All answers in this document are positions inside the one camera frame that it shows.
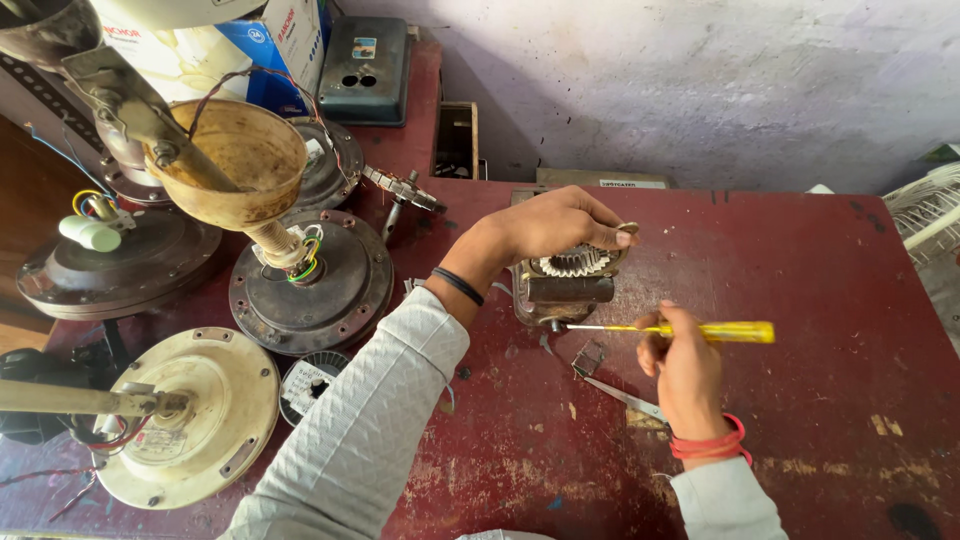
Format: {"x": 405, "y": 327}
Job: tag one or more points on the person's left hand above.
{"x": 532, "y": 225}

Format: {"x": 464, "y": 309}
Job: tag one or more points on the person's right hand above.
{"x": 690, "y": 375}

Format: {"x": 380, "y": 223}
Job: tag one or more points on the rusty metal winding jig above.
{"x": 566, "y": 292}

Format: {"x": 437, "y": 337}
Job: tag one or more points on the toothed fan stator core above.
{"x": 574, "y": 262}

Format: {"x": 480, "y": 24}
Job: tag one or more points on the steel scissors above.
{"x": 622, "y": 399}

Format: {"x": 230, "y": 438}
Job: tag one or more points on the flat cardboard box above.
{"x": 592, "y": 178}

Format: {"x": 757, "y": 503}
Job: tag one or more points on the black wristband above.
{"x": 459, "y": 286}

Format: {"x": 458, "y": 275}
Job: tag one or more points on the clear insulation paper scrap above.
{"x": 589, "y": 358}

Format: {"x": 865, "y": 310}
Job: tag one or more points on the wooden box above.
{"x": 454, "y": 142}

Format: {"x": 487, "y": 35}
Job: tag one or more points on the metal rotor with shaft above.
{"x": 405, "y": 191}

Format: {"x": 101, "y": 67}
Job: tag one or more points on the rusty ceiling fan motor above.
{"x": 341, "y": 300}

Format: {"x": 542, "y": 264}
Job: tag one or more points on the teal metal casing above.
{"x": 367, "y": 75}

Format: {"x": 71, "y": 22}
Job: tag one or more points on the brown fan canopy cup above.
{"x": 247, "y": 165}

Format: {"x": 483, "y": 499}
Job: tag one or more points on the white fan guard grill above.
{"x": 930, "y": 210}

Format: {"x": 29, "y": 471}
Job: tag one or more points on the cream ceiling fan motor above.
{"x": 217, "y": 405}

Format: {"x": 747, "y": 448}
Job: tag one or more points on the blue and white carton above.
{"x": 187, "y": 56}

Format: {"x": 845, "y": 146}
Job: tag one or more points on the dark brown ceiling fan motor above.
{"x": 142, "y": 262}

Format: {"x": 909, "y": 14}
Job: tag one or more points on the grey fan down rod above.
{"x": 142, "y": 112}

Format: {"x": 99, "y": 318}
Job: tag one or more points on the white capacitor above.
{"x": 91, "y": 233}

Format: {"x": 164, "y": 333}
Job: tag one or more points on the cream fan down rod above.
{"x": 75, "y": 397}

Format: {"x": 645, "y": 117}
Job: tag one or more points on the black motor part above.
{"x": 37, "y": 367}

